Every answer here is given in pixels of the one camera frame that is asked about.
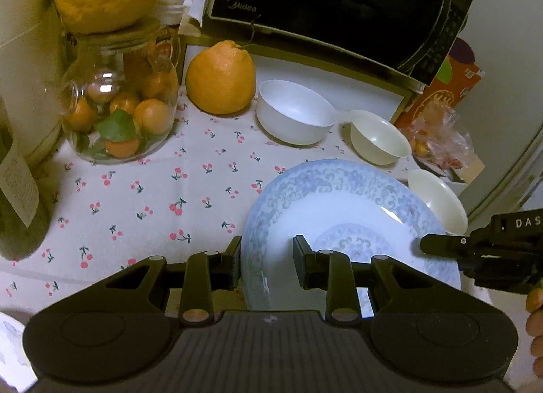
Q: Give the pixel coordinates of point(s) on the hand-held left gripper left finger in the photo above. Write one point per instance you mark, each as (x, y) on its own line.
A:
(231, 266)

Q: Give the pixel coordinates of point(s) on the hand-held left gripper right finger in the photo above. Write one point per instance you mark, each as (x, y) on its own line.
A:
(302, 263)

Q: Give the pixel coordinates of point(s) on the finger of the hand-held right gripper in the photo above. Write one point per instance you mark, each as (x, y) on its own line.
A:
(445, 245)

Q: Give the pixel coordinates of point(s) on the blue patterned plate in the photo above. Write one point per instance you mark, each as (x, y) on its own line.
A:
(339, 206)

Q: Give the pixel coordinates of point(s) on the clear plastic bag of fruit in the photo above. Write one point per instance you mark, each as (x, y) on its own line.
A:
(441, 143)

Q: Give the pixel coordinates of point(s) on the cherry print tablecloth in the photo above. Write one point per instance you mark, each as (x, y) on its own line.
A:
(148, 189)

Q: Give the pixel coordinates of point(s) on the small cream bowl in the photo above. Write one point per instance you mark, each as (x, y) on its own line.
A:
(379, 138)

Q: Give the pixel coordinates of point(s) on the orange printed carton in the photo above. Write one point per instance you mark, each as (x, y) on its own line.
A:
(449, 96)

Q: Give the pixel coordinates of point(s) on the white bowl near orange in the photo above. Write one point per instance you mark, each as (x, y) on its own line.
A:
(292, 109)

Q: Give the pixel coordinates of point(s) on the pile of kumquats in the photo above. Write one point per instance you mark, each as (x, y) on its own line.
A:
(148, 117)

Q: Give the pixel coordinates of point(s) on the white refrigerator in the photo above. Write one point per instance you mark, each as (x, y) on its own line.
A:
(509, 79)

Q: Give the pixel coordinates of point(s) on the white microwave stand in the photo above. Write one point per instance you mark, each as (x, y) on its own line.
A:
(318, 79)

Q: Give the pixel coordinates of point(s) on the orange citrus fruit with stem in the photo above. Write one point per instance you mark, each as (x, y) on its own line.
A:
(220, 79)

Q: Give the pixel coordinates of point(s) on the dark green bottle white label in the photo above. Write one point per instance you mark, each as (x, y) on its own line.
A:
(17, 215)

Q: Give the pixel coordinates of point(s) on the glass jar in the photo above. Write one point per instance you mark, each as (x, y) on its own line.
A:
(121, 62)

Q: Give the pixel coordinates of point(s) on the cream cylindrical container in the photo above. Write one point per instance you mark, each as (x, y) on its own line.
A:
(25, 37)

